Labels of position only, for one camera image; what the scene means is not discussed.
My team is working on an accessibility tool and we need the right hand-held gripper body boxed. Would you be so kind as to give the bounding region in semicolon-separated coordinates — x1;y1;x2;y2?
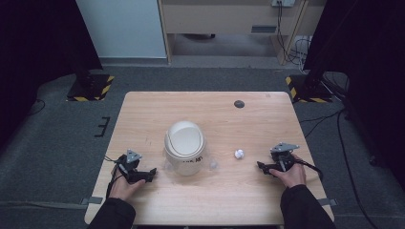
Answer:
269;141;301;173

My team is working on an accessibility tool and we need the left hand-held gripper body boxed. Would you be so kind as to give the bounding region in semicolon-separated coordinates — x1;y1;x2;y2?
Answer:
116;149;145;184

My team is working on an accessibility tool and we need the person's right hand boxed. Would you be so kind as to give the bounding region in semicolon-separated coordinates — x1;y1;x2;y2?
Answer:
268;154;308;189

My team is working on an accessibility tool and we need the person's left hand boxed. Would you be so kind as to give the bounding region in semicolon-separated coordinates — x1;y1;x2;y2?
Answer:
108;165;147;202

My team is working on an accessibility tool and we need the white swing-lid trash bin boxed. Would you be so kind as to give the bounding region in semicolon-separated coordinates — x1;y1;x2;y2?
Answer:
163;119;206;177

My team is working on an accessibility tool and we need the grey tape strip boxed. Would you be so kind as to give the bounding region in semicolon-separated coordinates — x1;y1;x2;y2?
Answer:
317;198;338;207
79;197;104;206

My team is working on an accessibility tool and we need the striped-edge black stand base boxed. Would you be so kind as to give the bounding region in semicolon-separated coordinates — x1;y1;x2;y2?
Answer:
285;73;334;104
65;73;116;103

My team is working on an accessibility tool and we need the black curtain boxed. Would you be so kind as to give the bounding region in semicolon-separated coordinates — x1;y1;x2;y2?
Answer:
303;0;405;192
0;0;104;151

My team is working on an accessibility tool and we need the white panel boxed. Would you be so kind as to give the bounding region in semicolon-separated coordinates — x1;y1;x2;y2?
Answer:
75;0;168;59

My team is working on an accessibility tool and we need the light wooden desk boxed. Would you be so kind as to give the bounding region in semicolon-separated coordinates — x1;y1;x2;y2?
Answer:
158;0;328;67

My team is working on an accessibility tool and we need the grey power strip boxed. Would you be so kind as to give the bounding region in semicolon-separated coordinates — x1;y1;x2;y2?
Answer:
270;0;296;8

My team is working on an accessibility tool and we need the left hand-held gripper cable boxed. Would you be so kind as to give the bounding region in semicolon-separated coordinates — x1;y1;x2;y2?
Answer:
104;155;126;200

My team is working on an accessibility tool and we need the hand-held gripper cable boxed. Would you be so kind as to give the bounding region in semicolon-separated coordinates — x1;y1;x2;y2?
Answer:
104;155;126;200
295;157;325;183

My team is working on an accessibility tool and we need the right hand-held gripper cable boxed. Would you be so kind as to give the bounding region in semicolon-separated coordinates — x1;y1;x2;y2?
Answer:
295;157;325;183

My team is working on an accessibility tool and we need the long black floor cable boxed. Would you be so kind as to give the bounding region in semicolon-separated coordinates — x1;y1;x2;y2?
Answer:
299;108;380;229

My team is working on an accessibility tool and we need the thin black floor cable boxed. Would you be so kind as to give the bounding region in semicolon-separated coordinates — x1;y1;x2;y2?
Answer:
26;98;47;116

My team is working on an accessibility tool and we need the bundle of black cables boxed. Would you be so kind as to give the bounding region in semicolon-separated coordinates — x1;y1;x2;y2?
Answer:
275;1;313;67

